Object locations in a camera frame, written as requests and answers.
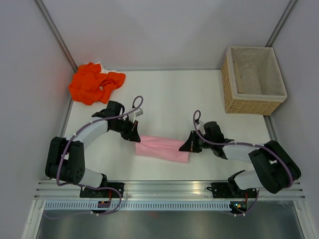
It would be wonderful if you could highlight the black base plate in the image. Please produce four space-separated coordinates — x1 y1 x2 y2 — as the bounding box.
80 182 125 199
206 182 257 199

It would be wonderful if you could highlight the pink t-shirt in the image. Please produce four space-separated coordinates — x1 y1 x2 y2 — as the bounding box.
135 135 189 163

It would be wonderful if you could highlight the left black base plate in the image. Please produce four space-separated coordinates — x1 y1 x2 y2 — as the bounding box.
80 182 125 199

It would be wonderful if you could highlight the purple cable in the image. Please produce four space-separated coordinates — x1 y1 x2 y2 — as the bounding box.
44 96 144 220
193 110 294 218

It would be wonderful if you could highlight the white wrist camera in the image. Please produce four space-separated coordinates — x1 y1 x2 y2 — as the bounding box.
129 108 144 120
196 120 204 127

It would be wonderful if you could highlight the aluminium front rail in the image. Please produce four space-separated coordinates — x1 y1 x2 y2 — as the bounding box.
34 180 306 201

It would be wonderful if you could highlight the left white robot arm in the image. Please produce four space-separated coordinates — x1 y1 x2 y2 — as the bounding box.
45 96 143 197

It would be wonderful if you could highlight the left corner aluminium post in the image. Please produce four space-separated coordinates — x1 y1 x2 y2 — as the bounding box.
33 0 78 73

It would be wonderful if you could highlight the right table side rail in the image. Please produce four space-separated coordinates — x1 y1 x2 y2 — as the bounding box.
264 116 279 141

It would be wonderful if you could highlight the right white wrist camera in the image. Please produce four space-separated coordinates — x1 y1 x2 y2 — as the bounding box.
196 120 204 127

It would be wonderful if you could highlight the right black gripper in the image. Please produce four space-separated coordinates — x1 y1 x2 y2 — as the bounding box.
179 130 213 152

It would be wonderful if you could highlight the back table edge rail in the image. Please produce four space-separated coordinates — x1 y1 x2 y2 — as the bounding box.
105 66 221 72

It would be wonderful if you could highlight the wicker basket with liner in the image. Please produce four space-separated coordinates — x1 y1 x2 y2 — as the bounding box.
221 46 287 116

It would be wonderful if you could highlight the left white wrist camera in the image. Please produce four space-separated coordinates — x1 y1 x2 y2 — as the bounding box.
129 108 144 120

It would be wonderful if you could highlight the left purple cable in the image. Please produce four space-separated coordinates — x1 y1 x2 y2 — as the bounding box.
44 96 144 220

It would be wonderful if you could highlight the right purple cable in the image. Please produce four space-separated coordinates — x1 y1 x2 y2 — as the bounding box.
193 110 294 218

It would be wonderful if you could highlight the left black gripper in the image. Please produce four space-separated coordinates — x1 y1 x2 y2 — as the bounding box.
110 117 140 142

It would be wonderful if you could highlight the orange t-shirt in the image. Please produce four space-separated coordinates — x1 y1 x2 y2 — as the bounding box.
68 62 126 106

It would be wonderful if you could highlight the corner aluminium post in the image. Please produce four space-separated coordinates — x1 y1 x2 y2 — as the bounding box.
33 0 78 73
265 0 299 47

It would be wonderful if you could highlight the white slotted cable duct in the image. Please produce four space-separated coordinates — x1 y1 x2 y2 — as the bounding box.
44 200 231 211

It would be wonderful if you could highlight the right corner aluminium post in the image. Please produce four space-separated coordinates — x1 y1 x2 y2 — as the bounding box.
265 0 299 47

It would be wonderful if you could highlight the white t-shirt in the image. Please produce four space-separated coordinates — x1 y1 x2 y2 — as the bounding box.
95 62 116 74

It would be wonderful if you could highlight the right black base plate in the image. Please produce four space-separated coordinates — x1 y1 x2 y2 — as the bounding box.
206 182 257 199

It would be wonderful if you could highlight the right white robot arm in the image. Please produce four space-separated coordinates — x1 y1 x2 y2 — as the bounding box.
179 120 302 197

